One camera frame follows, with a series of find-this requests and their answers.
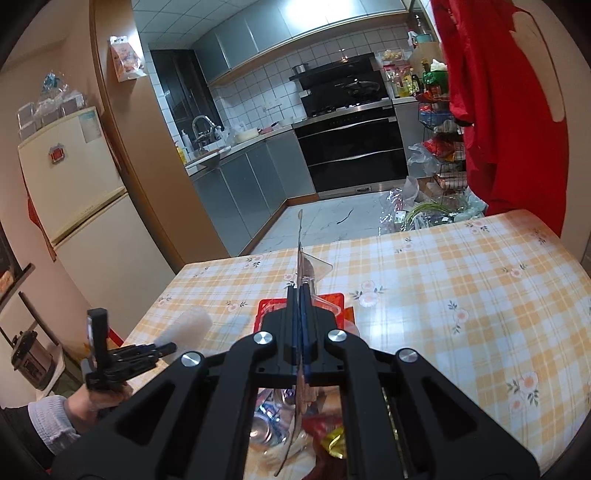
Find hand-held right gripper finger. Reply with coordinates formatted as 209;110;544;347
51;285;304;480
302;283;542;480

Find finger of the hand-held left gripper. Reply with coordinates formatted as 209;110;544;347
109;342;179;360
109;354;162;376

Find red plastic container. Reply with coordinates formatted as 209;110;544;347
255;292;359;339

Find white foam sleeve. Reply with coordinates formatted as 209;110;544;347
154;308;212;355

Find thin clear plastic packaging sheet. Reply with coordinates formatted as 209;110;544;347
273;209;334;478

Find crushed red drink can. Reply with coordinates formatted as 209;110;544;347
250;405;297;446

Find person's left forearm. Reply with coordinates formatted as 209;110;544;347
0;394;82;472

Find person's left hand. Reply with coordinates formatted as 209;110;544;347
65;382;136;433

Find black pressure cooker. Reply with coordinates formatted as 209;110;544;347
10;329;59;394

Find red yellow snack wrapper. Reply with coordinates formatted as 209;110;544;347
302;413;348;480

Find red paper decoration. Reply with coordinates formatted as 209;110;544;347
27;194;59;264

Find cream refrigerator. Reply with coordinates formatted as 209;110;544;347
17;106;178;343

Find grey lower kitchen cabinets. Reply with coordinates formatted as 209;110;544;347
187;129;320;256

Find grey kitchen cabinets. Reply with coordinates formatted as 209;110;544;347
191;0;413;86
187;129;320;256

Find green onions bunch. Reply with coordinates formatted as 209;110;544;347
400;202;451;228

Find clear plastic bags pile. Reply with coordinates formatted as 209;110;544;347
378;141;488;237

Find black stove oven unit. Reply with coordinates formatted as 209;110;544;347
292;99;411;195

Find kitchen sink basin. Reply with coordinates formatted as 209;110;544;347
184;145;232;171

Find chrome sink faucet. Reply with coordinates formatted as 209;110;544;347
191;115;223;151

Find clear plastic food containers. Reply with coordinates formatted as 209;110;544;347
17;69;89;140

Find black wok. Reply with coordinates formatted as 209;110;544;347
341;79;383;99

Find black range hood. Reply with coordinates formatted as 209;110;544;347
289;52;394;100

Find row of condiment bottles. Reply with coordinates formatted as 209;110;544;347
375;46;450;100

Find hanging printed plastic bag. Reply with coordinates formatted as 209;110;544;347
109;35;148;84

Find red hanging garment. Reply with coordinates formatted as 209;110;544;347
431;0;570;239

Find grey upper kitchen cabinets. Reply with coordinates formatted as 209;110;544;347
191;0;413;86

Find brown wooden door frame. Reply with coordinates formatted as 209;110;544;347
89;0;232;274

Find black wire storage rack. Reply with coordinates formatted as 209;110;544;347
414;91;472;205

